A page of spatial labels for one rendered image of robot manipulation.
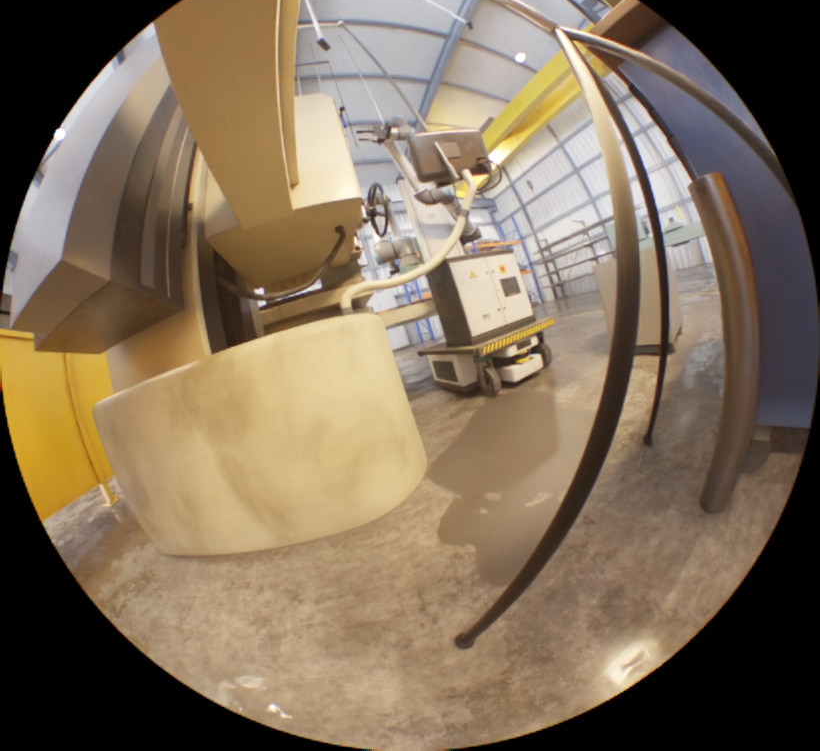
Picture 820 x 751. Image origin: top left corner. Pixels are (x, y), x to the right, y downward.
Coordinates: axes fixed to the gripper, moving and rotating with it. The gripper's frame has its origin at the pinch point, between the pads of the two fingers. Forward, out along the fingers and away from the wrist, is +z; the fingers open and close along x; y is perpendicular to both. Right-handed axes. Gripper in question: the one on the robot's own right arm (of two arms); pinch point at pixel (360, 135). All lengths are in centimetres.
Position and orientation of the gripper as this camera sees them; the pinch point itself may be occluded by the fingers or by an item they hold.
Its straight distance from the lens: 163.2
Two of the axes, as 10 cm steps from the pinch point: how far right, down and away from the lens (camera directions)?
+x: -3.0, -9.5, -0.3
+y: -3.1, 0.6, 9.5
